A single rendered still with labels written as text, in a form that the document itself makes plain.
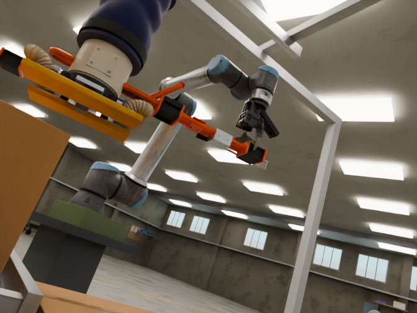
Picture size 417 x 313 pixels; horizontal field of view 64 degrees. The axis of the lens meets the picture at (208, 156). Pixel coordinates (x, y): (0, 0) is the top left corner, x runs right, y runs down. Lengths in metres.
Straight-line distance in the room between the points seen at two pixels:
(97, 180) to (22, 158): 1.00
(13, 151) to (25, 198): 0.11
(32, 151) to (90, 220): 0.89
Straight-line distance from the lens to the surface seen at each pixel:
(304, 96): 4.37
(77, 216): 1.75
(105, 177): 1.86
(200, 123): 1.17
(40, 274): 1.80
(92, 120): 1.17
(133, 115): 0.98
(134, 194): 1.92
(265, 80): 1.36
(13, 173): 0.88
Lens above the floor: 0.74
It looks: 19 degrees up
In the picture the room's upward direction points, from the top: 19 degrees clockwise
